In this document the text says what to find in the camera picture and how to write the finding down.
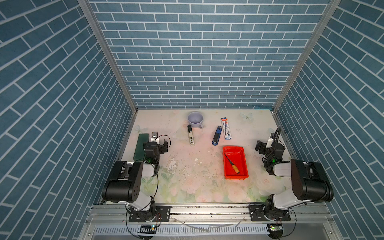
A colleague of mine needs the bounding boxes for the yellow handled screwdriver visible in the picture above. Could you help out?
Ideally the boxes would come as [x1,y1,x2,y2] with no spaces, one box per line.
[225,155,240,174]

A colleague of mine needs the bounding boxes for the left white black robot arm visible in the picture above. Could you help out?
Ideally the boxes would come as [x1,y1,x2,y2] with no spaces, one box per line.
[102,140,172,216]

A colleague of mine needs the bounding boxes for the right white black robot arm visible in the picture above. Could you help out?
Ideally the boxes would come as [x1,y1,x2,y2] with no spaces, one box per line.
[255,141,334,221]

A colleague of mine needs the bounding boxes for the red plastic bin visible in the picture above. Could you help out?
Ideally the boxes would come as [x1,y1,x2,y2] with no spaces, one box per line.
[223,146,249,180]

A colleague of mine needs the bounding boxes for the dark green rectangular block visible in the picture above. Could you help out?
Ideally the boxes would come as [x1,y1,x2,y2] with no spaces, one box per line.
[133,134,150,162]

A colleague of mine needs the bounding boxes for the black white marker pen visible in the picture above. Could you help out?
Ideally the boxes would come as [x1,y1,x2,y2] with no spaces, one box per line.
[187,125,195,146]

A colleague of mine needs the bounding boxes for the packaged pen blister pack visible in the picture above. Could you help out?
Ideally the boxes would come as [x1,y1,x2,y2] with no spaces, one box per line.
[221,117,232,140]

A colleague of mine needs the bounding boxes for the lavender cup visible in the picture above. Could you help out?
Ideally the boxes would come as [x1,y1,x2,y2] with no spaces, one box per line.
[188,112,204,129]

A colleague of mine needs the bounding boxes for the blue black stapler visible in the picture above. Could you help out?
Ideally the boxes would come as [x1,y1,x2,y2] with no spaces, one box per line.
[212,126,222,146]

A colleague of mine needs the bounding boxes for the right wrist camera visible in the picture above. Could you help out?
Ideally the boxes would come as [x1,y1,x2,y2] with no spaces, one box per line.
[266,133,275,148]

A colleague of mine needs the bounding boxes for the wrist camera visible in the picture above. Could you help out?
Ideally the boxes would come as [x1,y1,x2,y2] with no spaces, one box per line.
[266,133,275,148]
[151,132,160,144]

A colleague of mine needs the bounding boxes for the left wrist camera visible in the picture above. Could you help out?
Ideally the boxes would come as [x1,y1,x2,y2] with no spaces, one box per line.
[151,132,160,144]

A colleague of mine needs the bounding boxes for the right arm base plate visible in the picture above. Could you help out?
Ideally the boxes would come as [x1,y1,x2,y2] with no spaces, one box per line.
[248,203,291,222]

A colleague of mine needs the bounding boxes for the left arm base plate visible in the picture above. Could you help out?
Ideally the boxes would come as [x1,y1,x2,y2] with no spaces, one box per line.
[128,205,171,223]

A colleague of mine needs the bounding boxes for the aluminium front rail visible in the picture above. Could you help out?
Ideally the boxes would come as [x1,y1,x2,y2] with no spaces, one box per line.
[79,203,342,240]

